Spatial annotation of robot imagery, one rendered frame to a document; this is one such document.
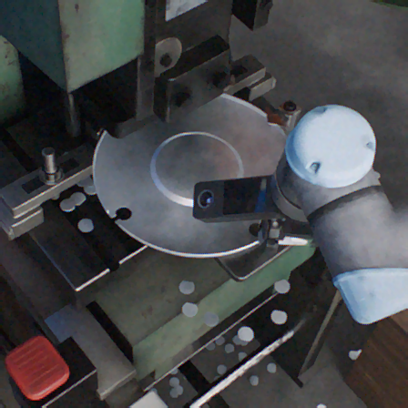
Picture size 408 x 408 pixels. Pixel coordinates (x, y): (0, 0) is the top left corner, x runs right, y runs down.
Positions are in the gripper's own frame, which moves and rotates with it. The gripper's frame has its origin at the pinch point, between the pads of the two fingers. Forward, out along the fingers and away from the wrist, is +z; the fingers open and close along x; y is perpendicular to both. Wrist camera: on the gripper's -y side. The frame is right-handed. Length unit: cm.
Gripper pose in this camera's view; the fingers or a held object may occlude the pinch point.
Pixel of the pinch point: (261, 231)
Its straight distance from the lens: 101.8
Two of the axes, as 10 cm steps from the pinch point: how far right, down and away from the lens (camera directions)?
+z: -0.5, 2.7, 9.6
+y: 10.0, 0.9, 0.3
